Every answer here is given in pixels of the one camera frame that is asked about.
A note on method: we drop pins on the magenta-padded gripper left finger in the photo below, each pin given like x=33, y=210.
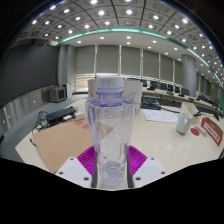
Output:
x=75, y=168

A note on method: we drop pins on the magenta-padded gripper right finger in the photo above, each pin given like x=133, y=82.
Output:
x=148, y=170

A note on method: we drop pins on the clear plastic water bottle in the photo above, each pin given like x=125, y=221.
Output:
x=110, y=133

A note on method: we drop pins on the flat brown cardboard sheet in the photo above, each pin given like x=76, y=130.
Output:
x=63, y=143

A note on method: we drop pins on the white printed paper sheet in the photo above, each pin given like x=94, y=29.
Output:
x=161, y=116

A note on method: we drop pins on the black power strip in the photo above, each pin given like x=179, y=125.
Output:
x=60, y=114

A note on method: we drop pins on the black desk phone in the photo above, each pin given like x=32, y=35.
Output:
x=150, y=104

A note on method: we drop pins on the white compartment organizer box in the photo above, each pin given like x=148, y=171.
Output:
x=190, y=110

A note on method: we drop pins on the brown cardboard box red side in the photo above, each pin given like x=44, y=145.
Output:
x=212, y=130

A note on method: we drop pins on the grey boxy monitor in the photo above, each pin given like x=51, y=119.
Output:
x=57, y=94

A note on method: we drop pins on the row of black office chairs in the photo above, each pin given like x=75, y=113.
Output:
x=170, y=88

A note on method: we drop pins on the round ceiling lights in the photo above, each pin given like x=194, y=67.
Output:
x=101, y=12

